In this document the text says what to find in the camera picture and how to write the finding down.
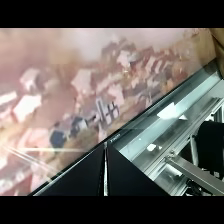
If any silver frame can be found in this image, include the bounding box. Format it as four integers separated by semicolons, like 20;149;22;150
119;77;224;197

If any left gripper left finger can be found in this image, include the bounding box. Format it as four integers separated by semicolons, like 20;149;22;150
32;143;106;197

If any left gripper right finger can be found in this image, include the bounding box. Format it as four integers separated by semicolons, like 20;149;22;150
106;143;170;197

